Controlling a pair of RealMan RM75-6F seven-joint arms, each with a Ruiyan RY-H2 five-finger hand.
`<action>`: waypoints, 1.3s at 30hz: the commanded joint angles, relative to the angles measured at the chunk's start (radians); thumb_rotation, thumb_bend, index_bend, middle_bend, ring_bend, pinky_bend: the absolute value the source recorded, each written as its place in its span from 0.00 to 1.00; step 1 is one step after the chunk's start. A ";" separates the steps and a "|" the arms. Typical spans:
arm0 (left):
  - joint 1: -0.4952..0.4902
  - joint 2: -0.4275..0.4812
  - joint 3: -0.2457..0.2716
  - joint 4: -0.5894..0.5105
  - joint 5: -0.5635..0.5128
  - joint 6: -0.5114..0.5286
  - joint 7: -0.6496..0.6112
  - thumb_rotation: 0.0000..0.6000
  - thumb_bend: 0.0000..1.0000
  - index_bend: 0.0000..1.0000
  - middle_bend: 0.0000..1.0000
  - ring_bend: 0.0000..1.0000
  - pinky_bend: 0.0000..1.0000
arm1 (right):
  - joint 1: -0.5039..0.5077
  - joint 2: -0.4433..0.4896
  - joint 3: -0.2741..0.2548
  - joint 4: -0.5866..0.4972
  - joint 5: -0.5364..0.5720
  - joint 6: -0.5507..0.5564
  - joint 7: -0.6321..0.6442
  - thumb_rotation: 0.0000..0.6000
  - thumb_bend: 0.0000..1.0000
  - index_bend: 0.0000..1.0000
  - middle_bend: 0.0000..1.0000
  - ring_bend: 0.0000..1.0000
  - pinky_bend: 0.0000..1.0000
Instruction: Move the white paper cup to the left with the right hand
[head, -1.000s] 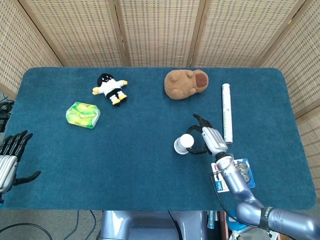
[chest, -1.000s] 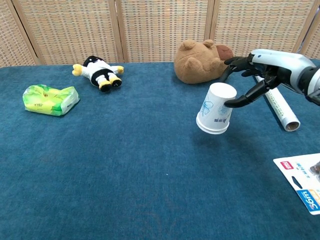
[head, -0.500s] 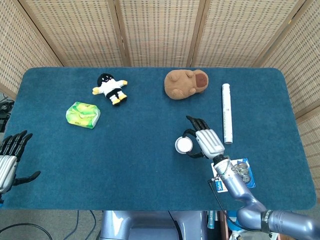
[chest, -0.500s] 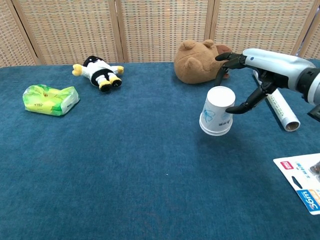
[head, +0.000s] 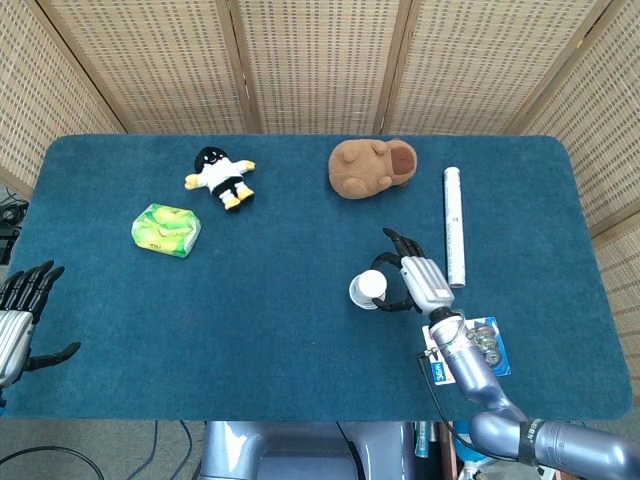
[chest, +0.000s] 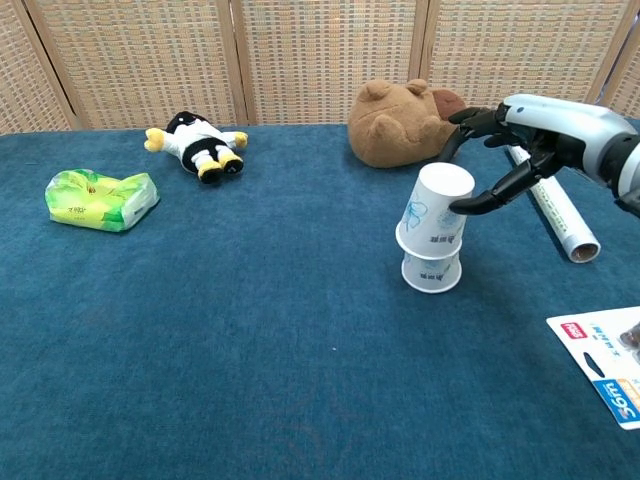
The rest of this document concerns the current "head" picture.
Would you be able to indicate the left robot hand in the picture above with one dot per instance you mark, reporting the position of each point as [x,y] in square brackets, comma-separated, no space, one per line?
[15,335]

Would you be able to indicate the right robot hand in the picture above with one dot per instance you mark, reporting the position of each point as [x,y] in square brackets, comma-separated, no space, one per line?
[427,285]

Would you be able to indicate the white paper cup blue print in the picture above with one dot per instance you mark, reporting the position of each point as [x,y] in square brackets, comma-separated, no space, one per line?
[372,284]
[353,297]

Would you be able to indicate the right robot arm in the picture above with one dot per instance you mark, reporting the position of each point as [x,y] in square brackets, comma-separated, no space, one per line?
[475,375]

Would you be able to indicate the white cling film roll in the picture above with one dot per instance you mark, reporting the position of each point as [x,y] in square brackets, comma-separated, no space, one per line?
[454,230]

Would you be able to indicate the blister card pack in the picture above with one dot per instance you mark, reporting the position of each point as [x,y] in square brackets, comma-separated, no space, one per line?
[495,350]

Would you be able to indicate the brown capybara plush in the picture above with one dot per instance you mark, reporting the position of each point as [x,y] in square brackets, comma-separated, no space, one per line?
[360,172]

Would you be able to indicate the blue carpet table cover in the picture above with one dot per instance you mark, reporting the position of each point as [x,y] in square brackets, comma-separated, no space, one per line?
[275,325]

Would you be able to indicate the green tissue pack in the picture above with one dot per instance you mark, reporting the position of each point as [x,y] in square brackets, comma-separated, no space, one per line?
[165,230]

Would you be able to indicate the grey robot torso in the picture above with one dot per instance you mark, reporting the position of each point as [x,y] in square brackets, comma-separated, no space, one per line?
[300,450]

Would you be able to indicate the woven bamboo screen panel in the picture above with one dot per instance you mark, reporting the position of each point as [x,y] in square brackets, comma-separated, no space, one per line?
[600,125]
[150,65]
[40,90]
[320,65]
[475,65]

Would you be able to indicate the black white penguin plush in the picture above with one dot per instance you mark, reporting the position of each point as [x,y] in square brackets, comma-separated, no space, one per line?
[222,175]

